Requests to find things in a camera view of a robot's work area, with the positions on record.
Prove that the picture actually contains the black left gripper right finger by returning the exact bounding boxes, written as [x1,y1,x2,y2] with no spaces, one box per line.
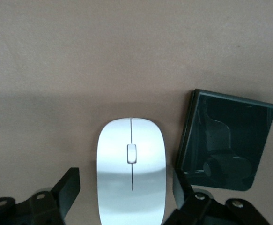
[164,168,213,225]

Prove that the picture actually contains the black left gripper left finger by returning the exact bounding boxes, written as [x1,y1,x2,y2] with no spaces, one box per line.
[21,167,82,225]

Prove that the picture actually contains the white computer mouse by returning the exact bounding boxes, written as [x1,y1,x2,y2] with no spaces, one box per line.
[96,117,167,225]

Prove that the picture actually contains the black phone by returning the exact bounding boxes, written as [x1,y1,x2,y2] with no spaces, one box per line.
[175,88,273,192]

